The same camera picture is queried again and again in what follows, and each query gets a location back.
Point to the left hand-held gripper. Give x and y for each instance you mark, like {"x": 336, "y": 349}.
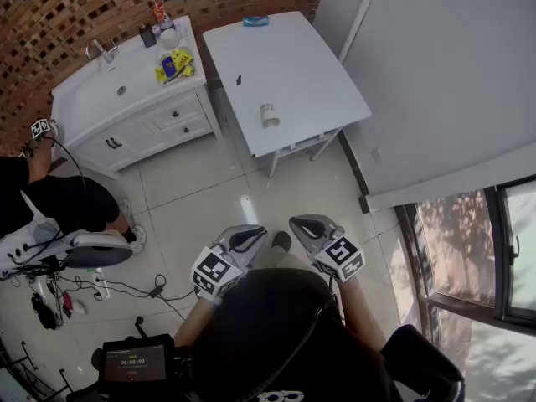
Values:
{"x": 218, "y": 272}

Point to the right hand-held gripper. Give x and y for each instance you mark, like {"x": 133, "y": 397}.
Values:
{"x": 339, "y": 258}

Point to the person's left forearm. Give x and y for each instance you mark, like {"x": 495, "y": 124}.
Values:
{"x": 197, "y": 321}

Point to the person's right forearm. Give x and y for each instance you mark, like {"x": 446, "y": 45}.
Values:
{"x": 362, "y": 312}

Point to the person's beige trouser leg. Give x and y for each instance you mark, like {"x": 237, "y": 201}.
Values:
{"x": 285, "y": 260}

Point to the person's dark shoe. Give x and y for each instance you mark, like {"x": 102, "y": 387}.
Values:
{"x": 281, "y": 240}

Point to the black power adapter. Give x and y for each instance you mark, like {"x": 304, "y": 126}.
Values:
{"x": 155, "y": 292}

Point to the person's black shirt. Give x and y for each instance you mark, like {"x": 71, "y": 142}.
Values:
{"x": 268, "y": 333}

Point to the white chair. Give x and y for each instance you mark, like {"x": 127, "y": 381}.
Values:
{"x": 98, "y": 251}

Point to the white sink cabinet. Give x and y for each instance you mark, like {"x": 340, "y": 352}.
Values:
{"x": 121, "y": 111}

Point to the white table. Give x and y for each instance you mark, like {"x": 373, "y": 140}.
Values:
{"x": 285, "y": 78}

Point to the small black clip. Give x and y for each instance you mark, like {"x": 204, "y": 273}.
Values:
{"x": 239, "y": 79}

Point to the metal sink drain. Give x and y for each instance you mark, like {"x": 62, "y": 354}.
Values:
{"x": 121, "y": 91}

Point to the dark blue packet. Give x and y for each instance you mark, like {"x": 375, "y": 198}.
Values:
{"x": 168, "y": 66}

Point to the yellow snack packets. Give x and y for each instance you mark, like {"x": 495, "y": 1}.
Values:
{"x": 184, "y": 59}

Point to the white mug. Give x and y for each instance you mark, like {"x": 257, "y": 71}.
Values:
{"x": 169, "y": 39}

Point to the black soap dispenser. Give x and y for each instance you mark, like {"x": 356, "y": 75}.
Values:
{"x": 147, "y": 37}

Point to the chrome faucet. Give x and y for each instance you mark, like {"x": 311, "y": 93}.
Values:
{"x": 104, "y": 50}

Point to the light blue packet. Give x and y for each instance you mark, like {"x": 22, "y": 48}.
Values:
{"x": 256, "y": 21}

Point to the red snack can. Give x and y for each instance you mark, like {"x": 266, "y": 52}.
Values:
{"x": 158, "y": 11}

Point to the black camera rig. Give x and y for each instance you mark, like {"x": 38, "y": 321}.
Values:
{"x": 183, "y": 369}

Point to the white wall outlet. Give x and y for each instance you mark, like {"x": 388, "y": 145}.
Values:
{"x": 377, "y": 156}

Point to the dark window frame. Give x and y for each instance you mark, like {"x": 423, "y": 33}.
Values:
{"x": 498, "y": 249}

